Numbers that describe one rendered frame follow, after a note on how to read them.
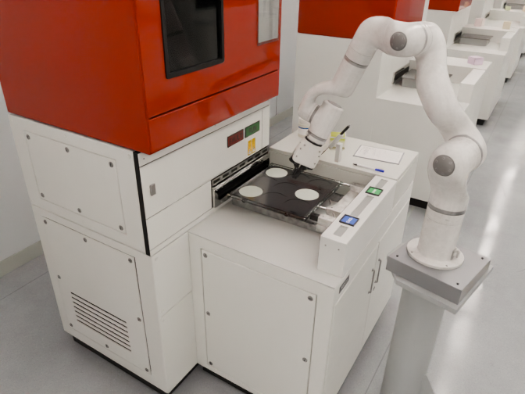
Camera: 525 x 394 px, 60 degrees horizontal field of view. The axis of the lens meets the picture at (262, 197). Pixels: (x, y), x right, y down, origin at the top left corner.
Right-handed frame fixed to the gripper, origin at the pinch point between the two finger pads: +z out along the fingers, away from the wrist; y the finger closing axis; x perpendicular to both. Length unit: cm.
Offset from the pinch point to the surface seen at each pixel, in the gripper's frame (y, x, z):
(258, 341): 9, -33, 60
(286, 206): 0.0, -9.5, 11.1
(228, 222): -17.6, -7.4, 27.8
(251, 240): -9.9, -20.8, 24.3
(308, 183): 11.0, 10.4, 5.9
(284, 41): 39, 352, -9
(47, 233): -84, 7, 72
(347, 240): 11.7, -43.0, -1.0
